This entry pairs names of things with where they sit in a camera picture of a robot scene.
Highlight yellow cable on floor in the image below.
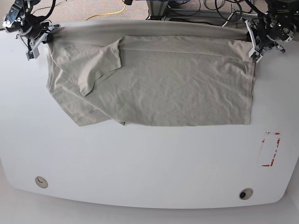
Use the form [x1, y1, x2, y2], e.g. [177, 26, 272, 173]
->
[85, 2, 127, 21]

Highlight round table grommet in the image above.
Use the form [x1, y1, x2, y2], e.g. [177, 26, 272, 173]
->
[239, 188, 253, 200]
[35, 176, 48, 189]

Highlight left round table grommet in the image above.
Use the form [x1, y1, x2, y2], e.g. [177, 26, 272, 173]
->
[35, 176, 48, 189]

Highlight black coiled cables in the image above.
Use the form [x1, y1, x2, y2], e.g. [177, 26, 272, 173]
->
[203, 0, 267, 24]

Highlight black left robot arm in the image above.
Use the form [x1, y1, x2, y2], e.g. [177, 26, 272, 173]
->
[241, 0, 299, 63]

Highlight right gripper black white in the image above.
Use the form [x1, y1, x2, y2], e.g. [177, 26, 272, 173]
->
[16, 23, 61, 53]

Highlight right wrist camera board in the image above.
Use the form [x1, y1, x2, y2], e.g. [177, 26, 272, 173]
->
[26, 49, 40, 61]

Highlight beige grey t-shirt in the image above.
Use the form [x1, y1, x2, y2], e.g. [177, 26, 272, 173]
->
[47, 27, 255, 126]

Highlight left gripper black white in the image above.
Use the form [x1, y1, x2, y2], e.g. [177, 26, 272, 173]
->
[241, 17, 285, 55]

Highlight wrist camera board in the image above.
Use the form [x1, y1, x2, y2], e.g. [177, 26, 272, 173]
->
[26, 49, 40, 61]
[249, 50, 263, 63]

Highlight aluminium frame rail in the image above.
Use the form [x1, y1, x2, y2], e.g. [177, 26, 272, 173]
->
[146, 0, 257, 26]

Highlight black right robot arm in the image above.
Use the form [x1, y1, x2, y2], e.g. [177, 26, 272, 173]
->
[2, 0, 61, 60]

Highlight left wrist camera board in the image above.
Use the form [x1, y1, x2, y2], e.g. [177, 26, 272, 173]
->
[249, 50, 263, 63]

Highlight red tape rectangle marking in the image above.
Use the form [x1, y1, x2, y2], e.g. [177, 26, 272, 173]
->
[259, 132, 281, 167]

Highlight right round table grommet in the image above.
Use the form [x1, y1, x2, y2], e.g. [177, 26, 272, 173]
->
[239, 188, 253, 200]

